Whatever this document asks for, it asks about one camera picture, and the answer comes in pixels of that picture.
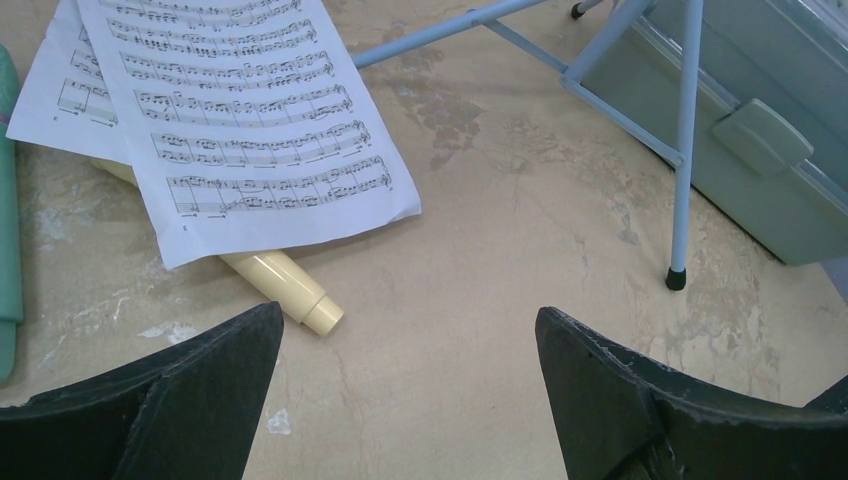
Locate blue music stand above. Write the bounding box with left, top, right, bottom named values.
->
left=353, top=0, right=704, bottom=291

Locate beige condenser microphone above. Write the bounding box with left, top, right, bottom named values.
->
left=89, top=158, right=346, bottom=338

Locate white sheet music page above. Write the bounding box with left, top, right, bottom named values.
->
left=78, top=1, right=421, bottom=269
left=7, top=0, right=130, bottom=165

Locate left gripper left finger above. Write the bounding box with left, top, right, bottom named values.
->
left=1, top=302, right=284, bottom=479

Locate teal toy microphone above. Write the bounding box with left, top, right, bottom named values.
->
left=1, top=46, right=24, bottom=383

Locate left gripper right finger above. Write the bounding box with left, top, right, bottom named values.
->
left=535, top=307, right=847, bottom=479

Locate translucent green storage box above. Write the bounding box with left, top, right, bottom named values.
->
left=579, top=0, right=848, bottom=268

